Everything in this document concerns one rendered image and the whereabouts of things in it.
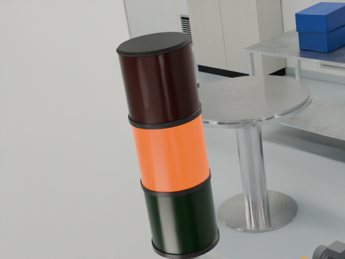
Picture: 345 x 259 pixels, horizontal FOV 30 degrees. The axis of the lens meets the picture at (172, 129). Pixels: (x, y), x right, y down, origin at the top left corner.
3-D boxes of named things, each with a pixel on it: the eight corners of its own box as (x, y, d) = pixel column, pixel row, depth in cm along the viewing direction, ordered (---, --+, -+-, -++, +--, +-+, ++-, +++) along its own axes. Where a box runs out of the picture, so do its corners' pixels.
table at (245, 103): (260, 262, 424) (245, 132, 390) (170, 218, 495) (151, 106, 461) (347, 204, 476) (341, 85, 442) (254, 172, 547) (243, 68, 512)
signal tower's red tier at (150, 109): (159, 130, 41) (147, 60, 39) (115, 116, 44) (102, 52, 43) (214, 106, 43) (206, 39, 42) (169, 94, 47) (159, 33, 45)
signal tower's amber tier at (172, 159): (170, 200, 43) (159, 133, 41) (128, 181, 46) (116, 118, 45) (223, 172, 45) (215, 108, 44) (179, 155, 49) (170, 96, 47)
